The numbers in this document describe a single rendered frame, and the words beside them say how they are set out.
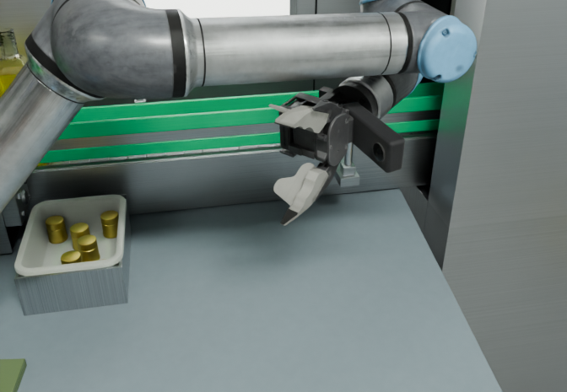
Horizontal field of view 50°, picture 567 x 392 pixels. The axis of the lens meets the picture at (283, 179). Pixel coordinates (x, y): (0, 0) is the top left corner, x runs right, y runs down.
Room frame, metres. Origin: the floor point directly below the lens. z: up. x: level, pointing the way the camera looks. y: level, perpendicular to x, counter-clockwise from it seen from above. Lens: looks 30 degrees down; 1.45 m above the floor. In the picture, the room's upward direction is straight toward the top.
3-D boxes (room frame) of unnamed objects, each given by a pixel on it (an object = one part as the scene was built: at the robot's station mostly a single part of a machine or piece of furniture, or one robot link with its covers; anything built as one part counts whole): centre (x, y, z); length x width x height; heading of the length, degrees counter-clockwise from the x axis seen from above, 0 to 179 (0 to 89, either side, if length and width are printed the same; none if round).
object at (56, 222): (0.96, 0.44, 0.79); 0.04 x 0.04 x 0.04
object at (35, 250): (0.89, 0.37, 0.80); 0.22 x 0.17 x 0.09; 11
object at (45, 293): (0.92, 0.38, 0.79); 0.27 x 0.17 x 0.08; 11
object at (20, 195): (0.99, 0.51, 0.85); 0.09 x 0.04 x 0.07; 11
